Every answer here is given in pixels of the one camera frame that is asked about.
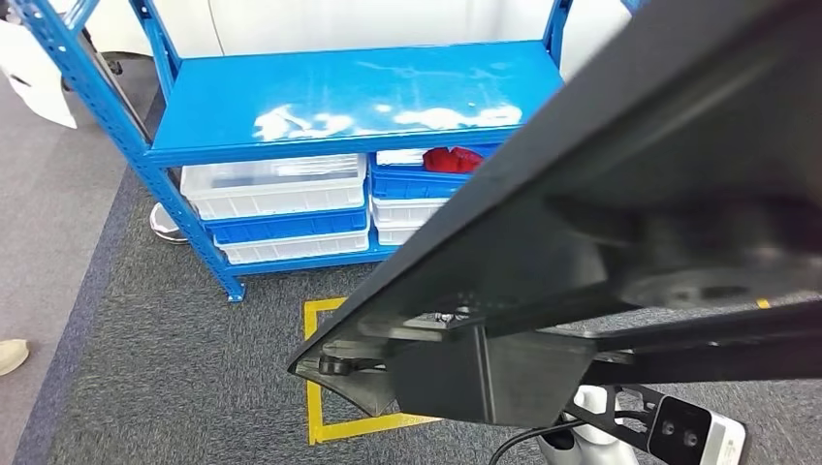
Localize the black plastic plate part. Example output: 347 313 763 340
287 0 822 430

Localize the red plastic part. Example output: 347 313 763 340
422 145 485 174

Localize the blue metal shelf rack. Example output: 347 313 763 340
13 0 649 304

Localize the white plastic bin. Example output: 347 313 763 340
214 226 372 265
370 195 451 227
180 153 368 222
375 223 422 247

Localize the white car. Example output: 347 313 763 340
47 0 637 83

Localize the black pole with round base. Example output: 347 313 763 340
60 28 189 246

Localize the white car body panel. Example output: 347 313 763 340
0 17 79 130

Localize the person's foot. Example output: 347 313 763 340
0 338 30 378

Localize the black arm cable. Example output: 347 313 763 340
488 419 583 465

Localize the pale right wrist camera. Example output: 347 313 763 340
647 395 747 465

